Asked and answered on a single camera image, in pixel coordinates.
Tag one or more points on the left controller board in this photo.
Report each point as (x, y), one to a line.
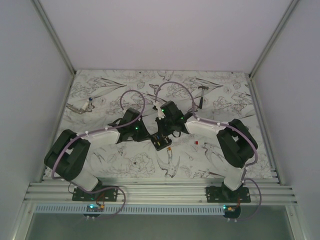
(93, 211)

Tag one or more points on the black fuse box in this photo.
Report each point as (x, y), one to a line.
(160, 141)

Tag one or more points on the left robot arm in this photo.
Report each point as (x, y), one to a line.
(68, 154)

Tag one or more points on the small hammer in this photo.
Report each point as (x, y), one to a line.
(202, 88)

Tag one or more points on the right controller board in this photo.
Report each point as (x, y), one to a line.
(231, 212)

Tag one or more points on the floral patterned mat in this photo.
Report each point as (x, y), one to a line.
(228, 97)

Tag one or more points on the metal latch with blue knob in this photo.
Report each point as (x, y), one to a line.
(87, 106)

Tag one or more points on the slotted cable duct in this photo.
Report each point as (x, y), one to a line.
(132, 209)

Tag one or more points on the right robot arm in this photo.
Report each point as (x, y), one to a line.
(236, 142)

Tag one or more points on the aluminium rail frame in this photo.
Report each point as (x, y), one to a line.
(164, 191)

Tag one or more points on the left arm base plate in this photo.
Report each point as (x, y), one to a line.
(109, 195)

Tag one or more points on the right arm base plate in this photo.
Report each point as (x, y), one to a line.
(222, 194)

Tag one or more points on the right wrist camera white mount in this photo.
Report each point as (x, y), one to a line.
(160, 111)

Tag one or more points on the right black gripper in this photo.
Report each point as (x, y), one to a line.
(161, 130)

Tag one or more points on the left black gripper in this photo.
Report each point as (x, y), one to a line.
(144, 134)

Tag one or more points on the controller board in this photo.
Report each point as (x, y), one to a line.
(93, 211)
(231, 212)

